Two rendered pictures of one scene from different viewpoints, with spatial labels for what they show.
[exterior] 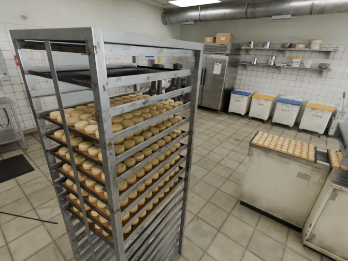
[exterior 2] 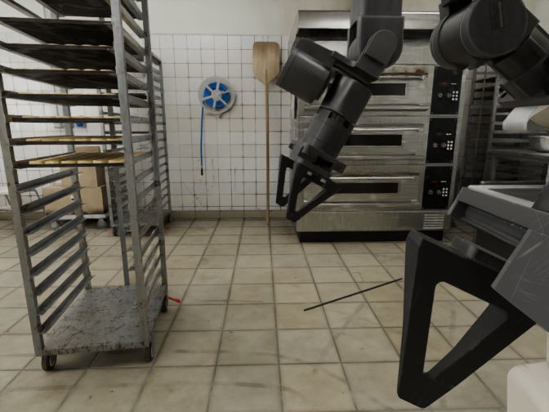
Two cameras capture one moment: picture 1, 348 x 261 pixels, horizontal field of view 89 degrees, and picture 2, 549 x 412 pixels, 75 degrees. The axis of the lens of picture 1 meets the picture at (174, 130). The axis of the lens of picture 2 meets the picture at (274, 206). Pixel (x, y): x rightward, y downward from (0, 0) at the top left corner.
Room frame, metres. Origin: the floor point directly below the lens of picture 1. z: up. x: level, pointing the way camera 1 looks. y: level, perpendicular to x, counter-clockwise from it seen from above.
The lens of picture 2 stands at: (2.77, -0.22, 1.11)
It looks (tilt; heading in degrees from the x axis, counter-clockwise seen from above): 13 degrees down; 140
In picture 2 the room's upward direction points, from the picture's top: straight up
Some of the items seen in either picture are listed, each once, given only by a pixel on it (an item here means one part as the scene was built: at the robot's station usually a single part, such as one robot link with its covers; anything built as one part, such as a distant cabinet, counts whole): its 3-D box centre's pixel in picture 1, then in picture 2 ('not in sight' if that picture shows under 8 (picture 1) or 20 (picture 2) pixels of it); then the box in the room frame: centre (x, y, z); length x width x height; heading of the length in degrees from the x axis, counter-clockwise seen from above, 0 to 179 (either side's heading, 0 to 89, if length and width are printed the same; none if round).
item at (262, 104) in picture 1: (261, 107); not in sight; (5.16, -2.56, 0.38); 0.64 x 0.54 x 0.77; 143
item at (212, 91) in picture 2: not in sight; (216, 127); (-0.88, 1.97, 1.10); 0.41 x 0.17 x 1.10; 52
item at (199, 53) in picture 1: (187, 177); (9, 163); (1.01, -0.11, 0.97); 0.03 x 0.03 x 1.70; 59
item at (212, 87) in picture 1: (209, 78); not in sight; (6.13, -1.10, 1.03); 1.40 x 0.90 x 2.05; 52
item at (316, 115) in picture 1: (315, 118); not in sight; (4.35, -3.59, 0.38); 0.64 x 0.54 x 0.77; 139
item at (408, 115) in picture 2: not in sight; (368, 136); (0.53, 2.89, 1.01); 1.56 x 1.20 x 2.01; 52
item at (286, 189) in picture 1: (278, 180); not in sight; (1.69, -1.25, 0.45); 0.70 x 0.34 x 0.90; 56
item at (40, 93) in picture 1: (100, 85); (127, 18); (0.97, 0.41, 1.59); 0.64 x 0.03 x 0.03; 149
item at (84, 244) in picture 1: (116, 216); (144, 227); (0.97, 0.41, 0.60); 0.64 x 0.03 x 0.03; 149
